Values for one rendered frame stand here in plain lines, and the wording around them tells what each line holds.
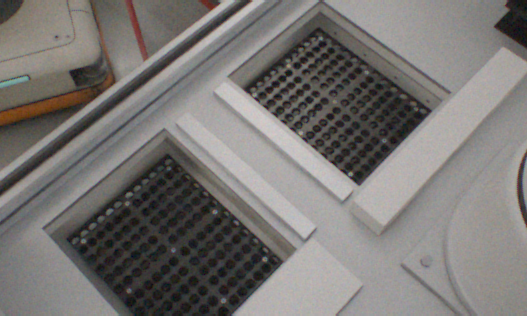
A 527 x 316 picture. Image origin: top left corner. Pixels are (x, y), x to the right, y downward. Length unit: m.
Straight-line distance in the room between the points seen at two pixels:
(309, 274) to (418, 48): 0.38
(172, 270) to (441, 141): 0.37
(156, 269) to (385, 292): 0.28
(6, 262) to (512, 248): 0.56
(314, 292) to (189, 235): 0.19
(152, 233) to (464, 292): 0.39
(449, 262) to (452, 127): 0.18
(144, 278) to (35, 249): 0.14
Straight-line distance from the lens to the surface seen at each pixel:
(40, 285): 0.72
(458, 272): 0.68
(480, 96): 0.79
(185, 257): 0.74
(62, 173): 0.74
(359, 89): 0.86
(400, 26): 0.88
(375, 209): 0.68
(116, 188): 0.86
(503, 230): 0.58
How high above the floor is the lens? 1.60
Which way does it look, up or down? 63 degrees down
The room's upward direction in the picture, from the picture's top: straight up
